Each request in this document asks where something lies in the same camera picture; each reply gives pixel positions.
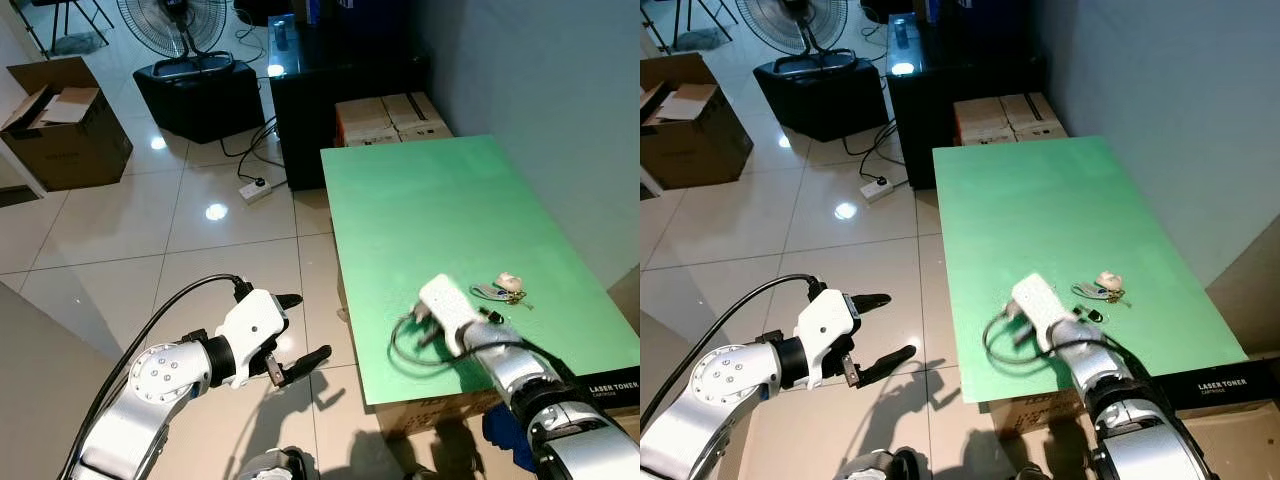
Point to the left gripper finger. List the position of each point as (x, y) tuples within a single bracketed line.
[(888, 364), (308, 364), (871, 301), (289, 300)]

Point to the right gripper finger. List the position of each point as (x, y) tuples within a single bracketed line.
[(1090, 315), (492, 316)]

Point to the key bunch with beige charm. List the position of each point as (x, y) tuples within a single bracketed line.
[(1108, 281), (508, 282)]

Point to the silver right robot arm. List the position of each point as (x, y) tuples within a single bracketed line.
[(1130, 400), (545, 400)]

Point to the dark robot leg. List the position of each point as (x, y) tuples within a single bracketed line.
[(880, 465), (272, 465)]

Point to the green table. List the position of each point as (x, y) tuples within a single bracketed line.
[(1050, 220), (440, 220)]

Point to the blue cloth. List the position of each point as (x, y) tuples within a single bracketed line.
[(508, 435)]

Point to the laser toner box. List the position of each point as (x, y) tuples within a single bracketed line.
[(1225, 385), (612, 390)]

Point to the closed taped carton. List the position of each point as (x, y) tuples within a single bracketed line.
[(420, 112), (982, 120), (1038, 112), (365, 120)]

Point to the black box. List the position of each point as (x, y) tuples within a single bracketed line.
[(820, 105), (200, 105)]

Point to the open brown cardboard box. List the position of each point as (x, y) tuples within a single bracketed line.
[(700, 150), (75, 155)]

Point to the black cabinet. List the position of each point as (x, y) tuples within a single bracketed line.
[(960, 70), (340, 75)]

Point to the black metal stand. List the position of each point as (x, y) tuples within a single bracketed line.
[(700, 40), (78, 43)]

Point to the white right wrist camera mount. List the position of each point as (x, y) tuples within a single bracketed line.
[(1040, 303), (448, 305)]

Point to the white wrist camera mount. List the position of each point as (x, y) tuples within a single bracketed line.
[(1040, 303), (448, 305), (828, 325), (250, 325)]

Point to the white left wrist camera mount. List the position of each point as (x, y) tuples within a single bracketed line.
[(250, 325), (828, 325)]

